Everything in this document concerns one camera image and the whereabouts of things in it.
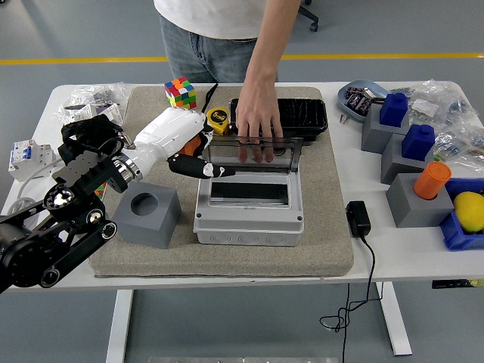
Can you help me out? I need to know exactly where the smoky transparent box lid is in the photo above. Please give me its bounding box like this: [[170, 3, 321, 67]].
[[202, 136, 305, 175]]

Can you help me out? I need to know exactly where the white circuit breaker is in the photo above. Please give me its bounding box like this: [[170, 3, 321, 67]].
[[8, 138, 57, 183]]

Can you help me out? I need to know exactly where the light blue dish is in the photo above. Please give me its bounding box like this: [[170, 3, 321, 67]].
[[337, 79, 389, 123]]

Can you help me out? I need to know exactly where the grey holder block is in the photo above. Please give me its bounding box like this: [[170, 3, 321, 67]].
[[386, 172, 455, 228], [361, 104, 411, 154], [380, 132, 436, 185]]

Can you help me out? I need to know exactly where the white table leg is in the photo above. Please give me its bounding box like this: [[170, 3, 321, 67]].
[[375, 281, 413, 356], [105, 289, 134, 363]]

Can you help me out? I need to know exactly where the yellow tape measure 5m label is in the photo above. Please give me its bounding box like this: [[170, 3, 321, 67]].
[[203, 82, 232, 136]]

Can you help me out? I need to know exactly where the grey-brown fabric mat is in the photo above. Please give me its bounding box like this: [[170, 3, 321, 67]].
[[87, 85, 355, 278]]

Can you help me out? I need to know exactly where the yellow lemon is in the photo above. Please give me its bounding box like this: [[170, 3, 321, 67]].
[[452, 191, 484, 234]]

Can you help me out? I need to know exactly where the silver black clip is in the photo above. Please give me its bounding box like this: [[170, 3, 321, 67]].
[[361, 87, 387, 105]]

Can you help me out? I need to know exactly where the blue stepped block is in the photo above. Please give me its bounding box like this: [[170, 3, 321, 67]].
[[379, 92, 409, 127], [401, 124, 436, 160]]

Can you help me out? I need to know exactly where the black adapter cord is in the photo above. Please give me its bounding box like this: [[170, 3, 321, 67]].
[[319, 233, 385, 363]]

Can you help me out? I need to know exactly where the black power adapter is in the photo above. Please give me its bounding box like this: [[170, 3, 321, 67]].
[[346, 200, 372, 238]]

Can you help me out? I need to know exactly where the black table control panel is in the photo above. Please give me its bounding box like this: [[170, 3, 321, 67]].
[[431, 278, 484, 290]]

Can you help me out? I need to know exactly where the white wall socket pack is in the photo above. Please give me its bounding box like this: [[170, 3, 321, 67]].
[[62, 104, 95, 120], [92, 104, 124, 126]]

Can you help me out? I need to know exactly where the orange cylinder battery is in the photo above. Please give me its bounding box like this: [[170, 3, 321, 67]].
[[413, 161, 453, 200], [176, 135, 203, 157]]

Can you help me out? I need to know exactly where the grey block with round hole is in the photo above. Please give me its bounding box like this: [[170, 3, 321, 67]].
[[111, 181, 182, 250]]

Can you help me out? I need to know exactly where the blue plastic bin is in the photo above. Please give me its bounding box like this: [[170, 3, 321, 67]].
[[439, 177, 484, 251]]

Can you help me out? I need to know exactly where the grey electrical junction box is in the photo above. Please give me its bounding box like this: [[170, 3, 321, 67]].
[[193, 172, 306, 247]]

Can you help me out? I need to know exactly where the black plastic tray box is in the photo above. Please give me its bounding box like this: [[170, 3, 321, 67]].
[[228, 97, 328, 147]]

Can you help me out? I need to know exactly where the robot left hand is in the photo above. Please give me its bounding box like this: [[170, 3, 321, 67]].
[[130, 107, 237, 180]]

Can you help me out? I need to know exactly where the person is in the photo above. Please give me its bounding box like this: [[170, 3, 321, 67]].
[[153, 0, 303, 84]]

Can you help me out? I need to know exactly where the clear bag of small parts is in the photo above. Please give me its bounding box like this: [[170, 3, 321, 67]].
[[389, 78, 478, 126], [433, 124, 484, 173], [51, 82, 133, 126]]

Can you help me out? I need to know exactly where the white power cord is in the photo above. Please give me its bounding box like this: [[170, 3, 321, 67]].
[[7, 157, 64, 216]]

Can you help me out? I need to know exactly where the person's left hand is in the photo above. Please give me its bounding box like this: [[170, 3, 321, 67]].
[[234, 77, 284, 164]]

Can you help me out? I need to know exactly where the black office chair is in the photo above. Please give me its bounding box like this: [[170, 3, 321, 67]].
[[298, 0, 319, 33]]

